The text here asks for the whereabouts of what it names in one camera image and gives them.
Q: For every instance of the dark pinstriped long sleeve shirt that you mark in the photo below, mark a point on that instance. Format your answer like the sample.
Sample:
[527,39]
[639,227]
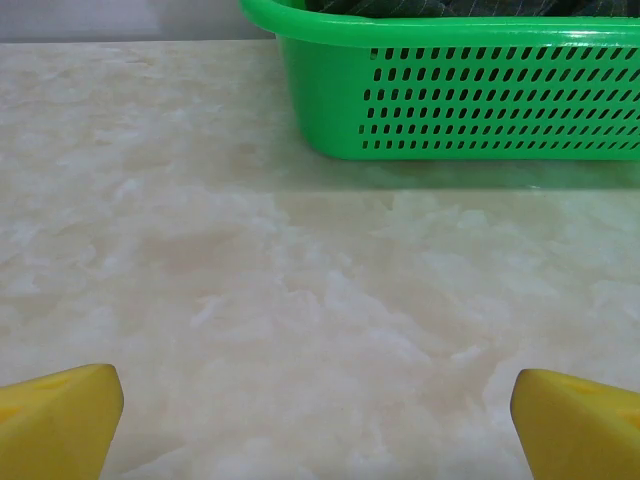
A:
[450,6]

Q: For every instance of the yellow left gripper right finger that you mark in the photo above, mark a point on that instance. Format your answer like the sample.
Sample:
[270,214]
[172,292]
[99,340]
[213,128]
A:
[580,435]

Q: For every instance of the green plastic basket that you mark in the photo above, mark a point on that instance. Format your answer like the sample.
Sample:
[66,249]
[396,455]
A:
[325,90]

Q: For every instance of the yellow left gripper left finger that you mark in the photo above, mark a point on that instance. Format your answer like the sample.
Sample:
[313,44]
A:
[55,425]

